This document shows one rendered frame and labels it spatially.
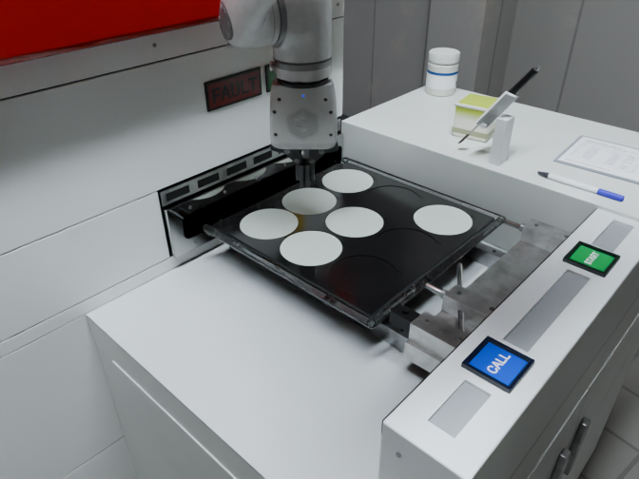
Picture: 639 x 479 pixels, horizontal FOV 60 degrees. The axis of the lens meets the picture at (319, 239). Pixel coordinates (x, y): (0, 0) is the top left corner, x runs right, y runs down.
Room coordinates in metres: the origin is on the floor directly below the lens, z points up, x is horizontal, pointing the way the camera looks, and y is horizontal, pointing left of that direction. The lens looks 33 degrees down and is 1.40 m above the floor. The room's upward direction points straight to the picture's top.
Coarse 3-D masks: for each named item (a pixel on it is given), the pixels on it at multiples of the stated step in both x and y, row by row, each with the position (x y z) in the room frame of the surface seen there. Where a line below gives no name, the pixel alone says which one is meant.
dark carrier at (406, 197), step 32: (288, 192) 0.92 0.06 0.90; (384, 192) 0.91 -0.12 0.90; (416, 192) 0.91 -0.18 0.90; (224, 224) 0.80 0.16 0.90; (320, 224) 0.80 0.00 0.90; (384, 224) 0.80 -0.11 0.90; (416, 224) 0.80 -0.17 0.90; (480, 224) 0.79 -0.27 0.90; (352, 256) 0.71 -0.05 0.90; (384, 256) 0.71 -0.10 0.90; (416, 256) 0.70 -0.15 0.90; (448, 256) 0.71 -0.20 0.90; (320, 288) 0.63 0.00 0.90; (352, 288) 0.63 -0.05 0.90; (384, 288) 0.62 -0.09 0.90
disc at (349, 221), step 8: (344, 208) 0.85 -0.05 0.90; (352, 208) 0.85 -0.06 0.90; (360, 208) 0.85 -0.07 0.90; (328, 216) 0.83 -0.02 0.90; (336, 216) 0.83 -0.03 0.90; (344, 216) 0.83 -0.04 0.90; (352, 216) 0.83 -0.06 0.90; (360, 216) 0.83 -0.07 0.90; (368, 216) 0.83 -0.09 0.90; (376, 216) 0.83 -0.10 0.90; (328, 224) 0.80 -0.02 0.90; (336, 224) 0.80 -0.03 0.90; (344, 224) 0.80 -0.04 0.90; (352, 224) 0.80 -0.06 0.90; (360, 224) 0.80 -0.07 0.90; (368, 224) 0.80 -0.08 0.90; (376, 224) 0.80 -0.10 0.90; (336, 232) 0.77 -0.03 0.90; (344, 232) 0.77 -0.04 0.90; (352, 232) 0.77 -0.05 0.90; (360, 232) 0.77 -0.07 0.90; (368, 232) 0.77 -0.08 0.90; (376, 232) 0.77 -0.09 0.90
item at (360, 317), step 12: (204, 228) 0.79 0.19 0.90; (216, 228) 0.79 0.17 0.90; (228, 240) 0.75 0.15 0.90; (252, 252) 0.71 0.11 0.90; (264, 264) 0.69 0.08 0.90; (276, 264) 0.68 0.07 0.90; (288, 276) 0.65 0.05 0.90; (312, 288) 0.62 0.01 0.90; (324, 300) 0.60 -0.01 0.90; (336, 300) 0.59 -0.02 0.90; (348, 312) 0.57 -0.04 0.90; (360, 312) 0.57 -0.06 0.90
